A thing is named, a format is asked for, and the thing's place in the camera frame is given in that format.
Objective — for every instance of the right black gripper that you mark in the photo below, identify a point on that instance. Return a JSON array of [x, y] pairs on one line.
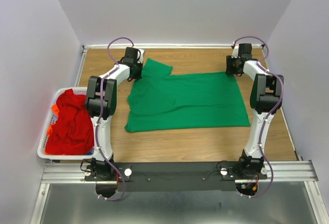
[[229, 70]]

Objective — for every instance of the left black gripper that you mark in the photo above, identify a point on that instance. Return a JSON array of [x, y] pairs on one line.
[[138, 76]]

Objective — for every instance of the green t-shirt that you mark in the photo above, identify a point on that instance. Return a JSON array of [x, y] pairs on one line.
[[161, 100]]

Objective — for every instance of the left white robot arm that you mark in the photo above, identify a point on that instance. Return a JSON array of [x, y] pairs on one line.
[[101, 103]]

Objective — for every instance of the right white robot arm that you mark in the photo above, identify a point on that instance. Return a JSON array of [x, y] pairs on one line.
[[265, 99]]

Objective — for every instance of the red t-shirt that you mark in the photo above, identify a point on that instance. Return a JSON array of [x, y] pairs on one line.
[[73, 132]]

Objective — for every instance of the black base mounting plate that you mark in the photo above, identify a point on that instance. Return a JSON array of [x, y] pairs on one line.
[[173, 176]]

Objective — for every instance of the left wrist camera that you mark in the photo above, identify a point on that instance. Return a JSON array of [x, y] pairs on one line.
[[140, 56]]

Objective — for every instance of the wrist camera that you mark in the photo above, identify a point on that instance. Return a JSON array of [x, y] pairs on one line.
[[140, 56], [235, 52]]

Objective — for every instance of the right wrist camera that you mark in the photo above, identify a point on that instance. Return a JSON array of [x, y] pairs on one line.
[[235, 52]]

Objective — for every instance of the aluminium back table rail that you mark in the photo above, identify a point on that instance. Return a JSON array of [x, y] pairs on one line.
[[166, 46]]

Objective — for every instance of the aluminium front rail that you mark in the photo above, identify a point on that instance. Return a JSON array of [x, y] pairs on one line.
[[284, 171]]

